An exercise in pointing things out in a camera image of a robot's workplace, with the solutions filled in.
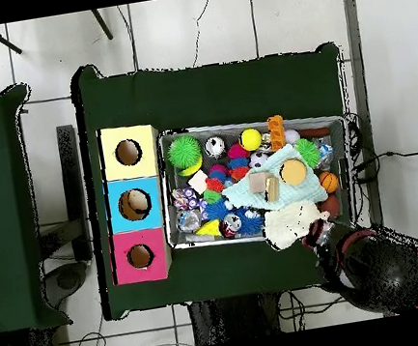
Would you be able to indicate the cream waffle cloth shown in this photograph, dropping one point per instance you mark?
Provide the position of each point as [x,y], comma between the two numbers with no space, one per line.
[291,224]

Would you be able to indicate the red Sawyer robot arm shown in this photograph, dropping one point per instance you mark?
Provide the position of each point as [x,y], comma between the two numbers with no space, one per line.
[385,274]

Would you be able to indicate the wooden box with three holes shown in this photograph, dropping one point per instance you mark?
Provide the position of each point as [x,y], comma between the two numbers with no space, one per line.
[137,215]

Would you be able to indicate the small brown football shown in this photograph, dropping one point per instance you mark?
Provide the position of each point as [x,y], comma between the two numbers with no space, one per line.
[332,204]

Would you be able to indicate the light teal waffle cloth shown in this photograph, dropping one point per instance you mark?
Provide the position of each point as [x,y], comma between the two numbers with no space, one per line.
[298,196]

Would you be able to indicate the small orange basketball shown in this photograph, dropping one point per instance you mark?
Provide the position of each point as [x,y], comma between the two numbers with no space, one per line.
[328,182]

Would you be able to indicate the toy hamburger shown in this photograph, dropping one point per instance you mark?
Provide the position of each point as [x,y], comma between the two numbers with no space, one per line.
[293,172]

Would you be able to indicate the plain wooden block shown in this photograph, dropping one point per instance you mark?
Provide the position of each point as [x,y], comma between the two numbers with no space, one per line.
[258,182]

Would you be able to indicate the orange plastic toy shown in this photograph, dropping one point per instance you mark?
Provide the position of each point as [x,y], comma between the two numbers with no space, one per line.
[277,133]

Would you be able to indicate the yellow ball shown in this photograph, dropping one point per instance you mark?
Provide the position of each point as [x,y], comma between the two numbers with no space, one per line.
[250,139]

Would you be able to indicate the large green spiky ball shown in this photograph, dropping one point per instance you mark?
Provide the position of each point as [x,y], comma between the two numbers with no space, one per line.
[184,152]

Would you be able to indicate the grey round base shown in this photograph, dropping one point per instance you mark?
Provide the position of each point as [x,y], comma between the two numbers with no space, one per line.
[67,279]

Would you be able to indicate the black metal leg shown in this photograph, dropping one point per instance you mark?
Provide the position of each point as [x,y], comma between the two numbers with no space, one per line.
[0,39]
[102,23]

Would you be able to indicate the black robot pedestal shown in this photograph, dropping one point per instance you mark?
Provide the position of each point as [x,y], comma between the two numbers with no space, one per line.
[232,320]

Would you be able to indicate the black upright post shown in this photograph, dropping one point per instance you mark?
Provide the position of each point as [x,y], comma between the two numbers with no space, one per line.
[74,190]

